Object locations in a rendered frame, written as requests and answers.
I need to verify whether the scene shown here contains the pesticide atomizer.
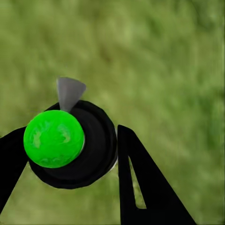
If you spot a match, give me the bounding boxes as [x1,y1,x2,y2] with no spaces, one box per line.
[23,77,118,190]

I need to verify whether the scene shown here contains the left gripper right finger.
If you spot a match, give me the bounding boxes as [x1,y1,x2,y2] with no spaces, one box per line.
[117,124,197,225]

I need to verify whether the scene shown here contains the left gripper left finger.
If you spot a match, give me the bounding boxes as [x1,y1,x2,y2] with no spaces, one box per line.
[0,127,28,214]

